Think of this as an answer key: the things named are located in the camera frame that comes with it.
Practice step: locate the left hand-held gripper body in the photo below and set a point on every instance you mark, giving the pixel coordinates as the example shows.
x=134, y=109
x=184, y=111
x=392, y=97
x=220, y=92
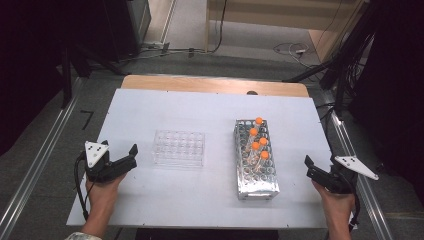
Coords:
x=95, y=154

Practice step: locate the person's left hand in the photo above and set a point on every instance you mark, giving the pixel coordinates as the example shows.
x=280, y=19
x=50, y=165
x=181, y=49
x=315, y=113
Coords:
x=101, y=195

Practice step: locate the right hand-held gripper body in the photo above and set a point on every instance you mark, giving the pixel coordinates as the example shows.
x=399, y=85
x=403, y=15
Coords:
x=353, y=165

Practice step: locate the dark table grommet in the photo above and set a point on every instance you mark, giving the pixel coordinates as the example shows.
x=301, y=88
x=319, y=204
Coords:
x=252, y=92

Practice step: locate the person's right hand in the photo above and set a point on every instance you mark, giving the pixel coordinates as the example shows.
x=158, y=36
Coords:
x=338, y=205

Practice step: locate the black cabinet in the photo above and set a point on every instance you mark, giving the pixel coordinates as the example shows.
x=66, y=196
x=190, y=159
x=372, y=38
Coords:
x=130, y=26

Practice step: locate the metal test tube rack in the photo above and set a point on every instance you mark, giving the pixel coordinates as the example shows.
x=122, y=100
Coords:
x=258, y=185

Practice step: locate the metal floor rail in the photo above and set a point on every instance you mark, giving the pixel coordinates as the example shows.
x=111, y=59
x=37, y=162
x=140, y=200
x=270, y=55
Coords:
x=376, y=213
x=36, y=163

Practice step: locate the black stand leg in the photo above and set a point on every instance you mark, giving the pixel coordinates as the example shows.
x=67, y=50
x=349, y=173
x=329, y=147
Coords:
x=66, y=80

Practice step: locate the clear plastic well plate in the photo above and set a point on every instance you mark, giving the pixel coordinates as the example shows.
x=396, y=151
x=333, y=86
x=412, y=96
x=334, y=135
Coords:
x=179, y=148

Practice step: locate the light wooden furniture frame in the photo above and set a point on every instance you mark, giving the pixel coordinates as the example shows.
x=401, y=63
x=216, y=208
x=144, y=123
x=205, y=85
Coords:
x=266, y=16

